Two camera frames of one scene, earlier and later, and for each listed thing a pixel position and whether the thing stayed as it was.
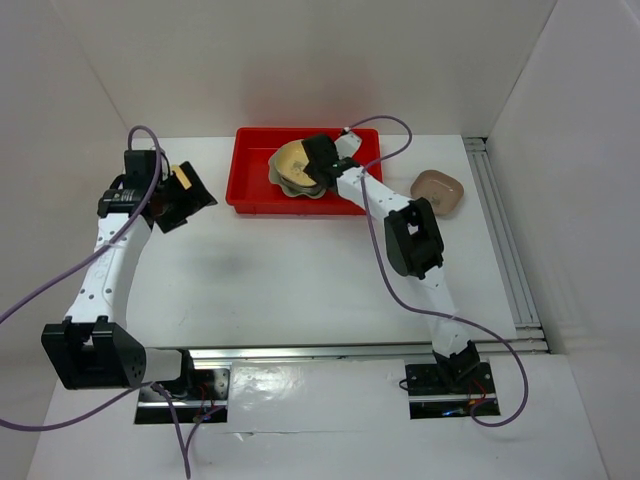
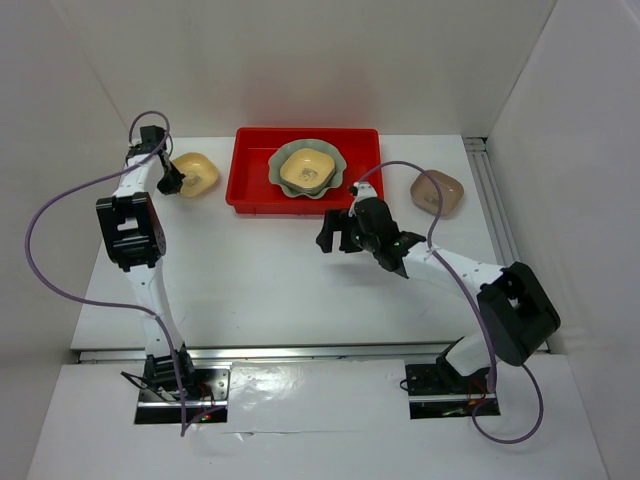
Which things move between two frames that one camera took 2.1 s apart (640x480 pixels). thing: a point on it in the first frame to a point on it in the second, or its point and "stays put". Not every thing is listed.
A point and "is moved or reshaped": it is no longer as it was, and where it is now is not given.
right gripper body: x=311 y=172 to x=365 y=240
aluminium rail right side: x=530 y=336 stays put
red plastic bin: x=253 y=189 stays put
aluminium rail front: x=351 y=355 stays put
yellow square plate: x=291 y=161 is moved or reshaped
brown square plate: x=443 y=192 stays put
